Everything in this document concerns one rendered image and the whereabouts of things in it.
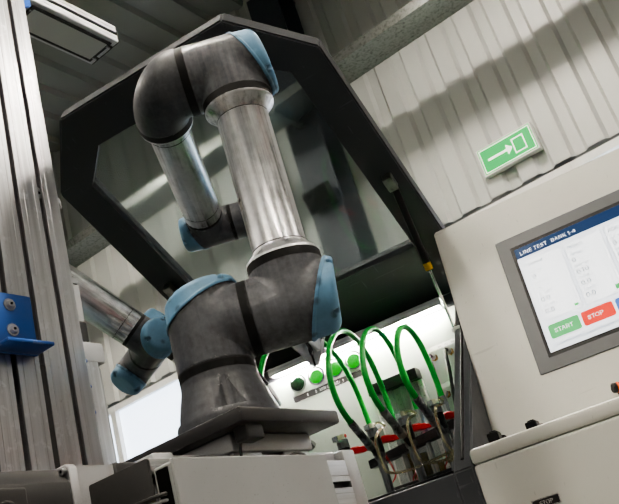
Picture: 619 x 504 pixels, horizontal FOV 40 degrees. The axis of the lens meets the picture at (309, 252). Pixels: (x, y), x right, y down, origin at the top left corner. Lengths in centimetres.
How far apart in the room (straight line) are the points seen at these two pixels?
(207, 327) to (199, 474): 39
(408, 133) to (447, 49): 71
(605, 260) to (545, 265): 13
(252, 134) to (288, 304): 29
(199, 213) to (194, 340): 47
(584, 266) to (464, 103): 472
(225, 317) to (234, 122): 32
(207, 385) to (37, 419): 23
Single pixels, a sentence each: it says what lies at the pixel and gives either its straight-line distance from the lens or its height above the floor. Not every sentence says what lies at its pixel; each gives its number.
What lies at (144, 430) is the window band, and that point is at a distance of 810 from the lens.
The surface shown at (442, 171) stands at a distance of 654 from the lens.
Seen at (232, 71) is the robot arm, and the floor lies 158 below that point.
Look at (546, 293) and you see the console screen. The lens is 193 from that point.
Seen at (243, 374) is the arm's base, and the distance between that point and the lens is 121.
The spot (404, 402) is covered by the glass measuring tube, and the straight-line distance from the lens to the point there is 223.
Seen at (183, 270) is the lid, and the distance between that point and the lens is 225.
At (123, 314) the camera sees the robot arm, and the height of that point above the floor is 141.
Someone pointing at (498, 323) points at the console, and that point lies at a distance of 195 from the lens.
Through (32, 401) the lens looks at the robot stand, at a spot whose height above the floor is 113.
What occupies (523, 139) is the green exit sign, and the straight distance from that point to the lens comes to 623.
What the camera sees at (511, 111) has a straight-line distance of 640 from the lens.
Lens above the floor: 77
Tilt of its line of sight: 23 degrees up
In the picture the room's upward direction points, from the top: 17 degrees counter-clockwise
